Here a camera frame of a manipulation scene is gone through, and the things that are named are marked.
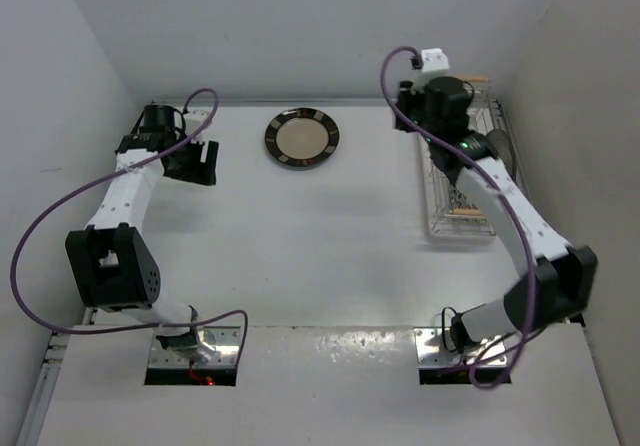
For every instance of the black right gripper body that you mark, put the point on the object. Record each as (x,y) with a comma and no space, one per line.
(414,102)

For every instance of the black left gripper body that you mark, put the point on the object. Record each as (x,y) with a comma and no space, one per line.
(188,166)

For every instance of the grey rimmed beige plate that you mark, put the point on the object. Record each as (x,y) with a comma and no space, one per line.
(505,150)

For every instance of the blue floral white plate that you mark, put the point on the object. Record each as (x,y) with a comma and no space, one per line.
(458,201)

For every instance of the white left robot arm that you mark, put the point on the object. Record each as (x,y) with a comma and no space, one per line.
(113,268)

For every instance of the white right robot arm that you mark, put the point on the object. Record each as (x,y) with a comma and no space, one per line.
(556,278)

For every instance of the brown striped beige plate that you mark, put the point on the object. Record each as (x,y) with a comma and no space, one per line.
(301,138)

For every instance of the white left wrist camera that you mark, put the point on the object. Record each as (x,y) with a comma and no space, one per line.
(193,122)

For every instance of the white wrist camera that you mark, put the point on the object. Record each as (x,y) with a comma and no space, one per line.
(432,61)
(193,122)

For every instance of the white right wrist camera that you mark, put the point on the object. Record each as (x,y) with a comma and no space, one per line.
(432,61)

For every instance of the white wire dish rack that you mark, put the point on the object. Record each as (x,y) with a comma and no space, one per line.
(486,114)

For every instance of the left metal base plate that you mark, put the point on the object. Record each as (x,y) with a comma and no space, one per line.
(225,341)

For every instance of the metal base plate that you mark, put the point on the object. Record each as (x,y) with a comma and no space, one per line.
(225,341)
(435,351)

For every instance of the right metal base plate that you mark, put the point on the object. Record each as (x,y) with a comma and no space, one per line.
(435,351)

